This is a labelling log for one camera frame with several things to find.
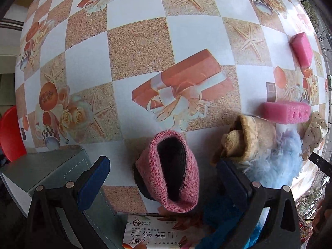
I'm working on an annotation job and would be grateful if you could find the pink knit sock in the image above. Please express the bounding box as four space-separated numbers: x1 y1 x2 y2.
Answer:
135 131 200 212

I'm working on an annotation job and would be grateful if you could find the grey storage box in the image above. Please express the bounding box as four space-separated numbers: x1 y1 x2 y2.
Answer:
0 145 125 249

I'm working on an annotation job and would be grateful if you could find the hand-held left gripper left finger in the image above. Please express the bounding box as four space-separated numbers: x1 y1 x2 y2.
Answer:
24 156 112 249

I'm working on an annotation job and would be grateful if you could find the light blue fluffy cloth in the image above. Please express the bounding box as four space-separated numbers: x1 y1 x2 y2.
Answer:
241 128 304 187

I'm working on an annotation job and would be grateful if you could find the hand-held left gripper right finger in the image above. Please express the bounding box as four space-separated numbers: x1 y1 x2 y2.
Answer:
216 158 301 249

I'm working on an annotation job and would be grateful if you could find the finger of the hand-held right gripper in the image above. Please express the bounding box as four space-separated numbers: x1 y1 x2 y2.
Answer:
308 152 332 178

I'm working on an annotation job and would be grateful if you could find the white printed packet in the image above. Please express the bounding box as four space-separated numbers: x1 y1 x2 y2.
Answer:
117 211 205 249

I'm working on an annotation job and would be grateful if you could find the blue knit cloth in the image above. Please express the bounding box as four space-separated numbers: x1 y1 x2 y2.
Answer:
202 192 262 249

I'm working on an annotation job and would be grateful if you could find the checkered printed tablecloth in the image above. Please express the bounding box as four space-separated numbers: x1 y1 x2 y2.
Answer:
14 0 328 249

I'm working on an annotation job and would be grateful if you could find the red plastic stool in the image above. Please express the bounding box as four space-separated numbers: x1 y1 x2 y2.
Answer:
0 105 26 162

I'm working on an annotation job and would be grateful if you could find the perforated pink sponge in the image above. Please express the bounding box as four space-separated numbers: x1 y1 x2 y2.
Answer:
261 101 312 125

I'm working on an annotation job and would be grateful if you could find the beige knit sock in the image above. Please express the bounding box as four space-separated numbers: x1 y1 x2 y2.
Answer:
211 114 277 166

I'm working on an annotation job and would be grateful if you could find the cream polka dot cloth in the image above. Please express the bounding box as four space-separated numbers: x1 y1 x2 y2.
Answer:
298 110 328 161

